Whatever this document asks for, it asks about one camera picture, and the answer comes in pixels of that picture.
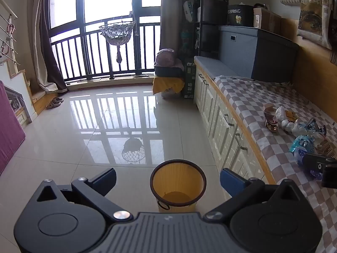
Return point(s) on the black round printed box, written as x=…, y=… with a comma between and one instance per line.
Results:
x=241, y=15

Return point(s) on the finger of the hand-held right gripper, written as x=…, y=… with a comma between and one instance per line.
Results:
x=314, y=160

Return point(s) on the white printed bag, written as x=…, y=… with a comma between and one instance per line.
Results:
x=171, y=92

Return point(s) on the crushed blue drink can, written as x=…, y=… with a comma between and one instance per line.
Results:
x=301, y=147

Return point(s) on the black drawer tower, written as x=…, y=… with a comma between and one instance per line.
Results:
x=213, y=18

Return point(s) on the grey bench cushion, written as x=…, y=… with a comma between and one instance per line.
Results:
x=213, y=66

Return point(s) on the dark brown curtain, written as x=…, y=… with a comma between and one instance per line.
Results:
x=54, y=66

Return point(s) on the beige sheer curtain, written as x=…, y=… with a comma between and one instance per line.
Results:
x=36, y=44

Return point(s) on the white plastic wrapper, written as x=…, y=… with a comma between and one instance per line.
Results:
x=285, y=126

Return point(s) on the metal stair railing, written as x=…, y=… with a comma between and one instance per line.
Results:
x=8, y=13

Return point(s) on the green printed carton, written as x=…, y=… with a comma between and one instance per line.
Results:
x=190, y=81

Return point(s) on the purple mat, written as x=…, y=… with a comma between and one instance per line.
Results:
x=9, y=131

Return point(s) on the yellow cloth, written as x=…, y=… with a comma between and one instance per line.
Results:
x=168, y=83

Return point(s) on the white packet with print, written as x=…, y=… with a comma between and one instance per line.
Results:
x=189, y=10

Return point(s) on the dark blue snack packet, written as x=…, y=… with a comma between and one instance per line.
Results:
x=316, y=127

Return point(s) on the yellow bin with brown rim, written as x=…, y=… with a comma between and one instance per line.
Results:
x=179, y=179

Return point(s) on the grey fabric storage box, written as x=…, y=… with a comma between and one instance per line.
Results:
x=263, y=55

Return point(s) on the pink hook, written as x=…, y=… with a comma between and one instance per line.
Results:
x=11, y=29

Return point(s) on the white drawer cabinet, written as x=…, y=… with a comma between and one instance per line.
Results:
x=221, y=121

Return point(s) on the wooden step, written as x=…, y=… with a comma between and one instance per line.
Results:
x=43, y=104

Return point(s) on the pink brown packet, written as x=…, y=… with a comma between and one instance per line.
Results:
x=271, y=118

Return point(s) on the brown ribbed paper wrapper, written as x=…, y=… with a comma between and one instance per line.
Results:
x=326, y=149

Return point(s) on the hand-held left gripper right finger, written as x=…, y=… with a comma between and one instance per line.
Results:
x=231, y=182

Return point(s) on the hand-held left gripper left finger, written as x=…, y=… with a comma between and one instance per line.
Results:
x=104, y=181

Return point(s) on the beige slipper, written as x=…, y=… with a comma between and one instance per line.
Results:
x=58, y=99
x=52, y=105

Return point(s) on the black balcony railing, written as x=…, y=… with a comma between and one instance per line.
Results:
x=87, y=58

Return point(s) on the brown white checkered blanket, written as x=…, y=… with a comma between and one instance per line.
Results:
x=250, y=102

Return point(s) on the dark storage tray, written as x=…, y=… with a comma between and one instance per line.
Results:
x=168, y=71

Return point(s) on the brown cardboard box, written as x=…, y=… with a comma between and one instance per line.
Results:
x=266, y=19

